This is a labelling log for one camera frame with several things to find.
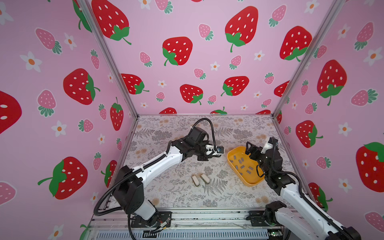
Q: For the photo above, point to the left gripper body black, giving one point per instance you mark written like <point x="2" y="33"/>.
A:
<point x="199" y="151"/>

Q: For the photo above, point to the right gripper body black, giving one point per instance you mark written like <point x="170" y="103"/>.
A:
<point x="261" y="164"/>

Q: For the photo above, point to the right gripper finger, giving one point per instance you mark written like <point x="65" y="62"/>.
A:
<point x="271" y="144"/>
<point x="251" y="150"/>

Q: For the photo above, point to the beige mini stapler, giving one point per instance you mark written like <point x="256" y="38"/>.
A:
<point x="205" y="178"/>
<point x="195" y="180"/>

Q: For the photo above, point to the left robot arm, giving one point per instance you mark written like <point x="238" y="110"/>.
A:
<point x="127" y="194"/>

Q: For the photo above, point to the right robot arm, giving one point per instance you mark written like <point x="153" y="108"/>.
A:
<point x="313" y="223"/>

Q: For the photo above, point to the yellow plastic tray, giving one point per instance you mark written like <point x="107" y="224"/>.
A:
<point x="246" y="169"/>

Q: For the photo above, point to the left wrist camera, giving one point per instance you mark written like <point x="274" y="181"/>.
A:
<point x="214" y="152"/>

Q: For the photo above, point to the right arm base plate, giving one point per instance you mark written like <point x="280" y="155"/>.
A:
<point x="261" y="217"/>

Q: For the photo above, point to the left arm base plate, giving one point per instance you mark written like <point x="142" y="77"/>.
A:
<point x="159" y="220"/>

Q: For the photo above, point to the aluminium frame rail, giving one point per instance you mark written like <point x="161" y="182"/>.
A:
<point x="189" y="224"/>

